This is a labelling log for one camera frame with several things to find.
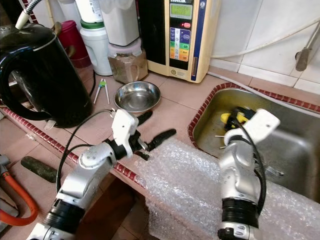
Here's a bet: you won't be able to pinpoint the orange gas hose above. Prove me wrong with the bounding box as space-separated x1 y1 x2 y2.
0 170 40 227

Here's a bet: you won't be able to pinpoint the steel wall tap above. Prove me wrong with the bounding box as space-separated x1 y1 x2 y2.
295 22 320 72

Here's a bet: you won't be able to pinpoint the clear bubble wrap sheet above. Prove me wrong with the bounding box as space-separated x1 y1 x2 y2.
132 137 320 240

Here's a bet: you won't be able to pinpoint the white water hose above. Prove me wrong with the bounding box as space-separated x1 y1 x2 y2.
207 71 320 98

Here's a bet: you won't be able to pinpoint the dark green cylindrical handle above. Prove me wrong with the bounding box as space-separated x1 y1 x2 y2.
21 156 59 183

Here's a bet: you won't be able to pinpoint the grey gas regulator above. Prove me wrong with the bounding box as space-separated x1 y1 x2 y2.
0 155 9 173

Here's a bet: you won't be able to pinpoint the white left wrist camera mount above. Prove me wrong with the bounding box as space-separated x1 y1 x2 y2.
110 108 141 157

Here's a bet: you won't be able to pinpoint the white plastic container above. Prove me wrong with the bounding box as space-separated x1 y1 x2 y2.
101 0 140 47

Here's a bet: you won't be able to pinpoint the maroon plastic cup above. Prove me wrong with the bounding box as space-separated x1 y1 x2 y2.
56 20 90 69

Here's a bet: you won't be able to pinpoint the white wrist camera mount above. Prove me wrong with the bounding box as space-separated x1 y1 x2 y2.
110 108 141 157
222 108 281 147

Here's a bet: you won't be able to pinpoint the flexible steel outlet hose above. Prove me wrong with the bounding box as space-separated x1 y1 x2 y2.
16 0 42 30

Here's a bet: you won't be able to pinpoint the steel sink basin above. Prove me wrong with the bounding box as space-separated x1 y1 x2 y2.
187 82 320 188

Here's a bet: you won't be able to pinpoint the thin white tube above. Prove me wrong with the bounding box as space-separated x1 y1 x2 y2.
210 27 320 60

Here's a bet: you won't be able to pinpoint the small steel bowl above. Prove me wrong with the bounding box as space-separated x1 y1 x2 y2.
114 81 162 114

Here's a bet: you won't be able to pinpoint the black electric kettle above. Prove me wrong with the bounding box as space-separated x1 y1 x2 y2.
0 24 93 128

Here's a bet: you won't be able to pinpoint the green top training chopsticks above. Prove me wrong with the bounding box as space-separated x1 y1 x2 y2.
93 78 111 105

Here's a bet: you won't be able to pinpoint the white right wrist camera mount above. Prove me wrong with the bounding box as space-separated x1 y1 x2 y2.
222 108 281 147

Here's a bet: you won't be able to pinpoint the cream water ioniser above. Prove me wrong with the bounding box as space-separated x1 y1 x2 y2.
137 0 222 84

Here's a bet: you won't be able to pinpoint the yellow plastic bowl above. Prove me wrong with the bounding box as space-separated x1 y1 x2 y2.
220 111 251 127

